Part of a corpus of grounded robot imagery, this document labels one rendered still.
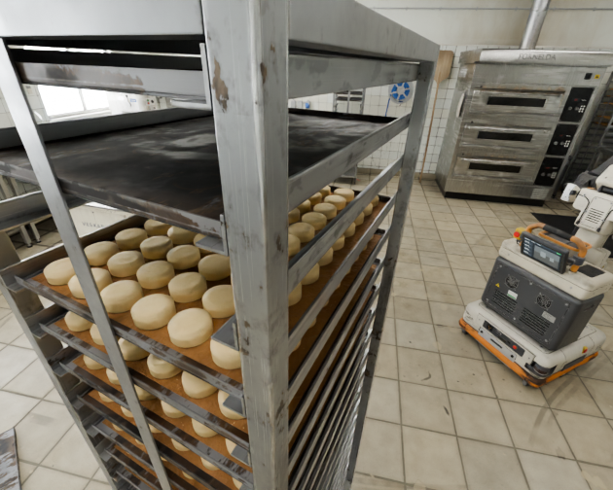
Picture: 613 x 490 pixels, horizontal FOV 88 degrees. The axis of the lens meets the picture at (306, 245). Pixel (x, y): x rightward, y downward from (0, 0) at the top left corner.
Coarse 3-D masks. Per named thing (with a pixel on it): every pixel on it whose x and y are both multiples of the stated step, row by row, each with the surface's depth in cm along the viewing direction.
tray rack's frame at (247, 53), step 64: (0, 0) 20; (64, 0) 18; (128, 0) 16; (192, 0) 14; (256, 0) 13; (320, 0) 18; (0, 64) 24; (256, 64) 14; (256, 128) 16; (256, 192) 18; (0, 256) 44; (256, 256) 20; (256, 320) 23; (64, 384) 57; (128, 384) 42; (256, 384) 26; (256, 448) 32
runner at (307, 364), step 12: (384, 240) 78; (360, 276) 62; (348, 300) 58; (336, 312) 52; (336, 324) 54; (324, 336) 49; (312, 348) 45; (312, 360) 46; (300, 372) 42; (300, 384) 43; (288, 396) 40; (240, 456) 35
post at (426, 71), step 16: (432, 64) 62; (416, 80) 64; (432, 80) 64; (416, 96) 66; (416, 112) 67; (416, 128) 68; (416, 144) 70; (416, 160) 73; (400, 176) 74; (400, 192) 76; (400, 208) 78; (400, 224) 79; (400, 240) 82; (384, 272) 87; (384, 288) 90; (384, 304) 92; (384, 320) 97; (368, 352) 103; (368, 368) 107; (368, 384) 110; (368, 400) 114; (352, 448) 131; (352, 464) 136; (352, 480) 145
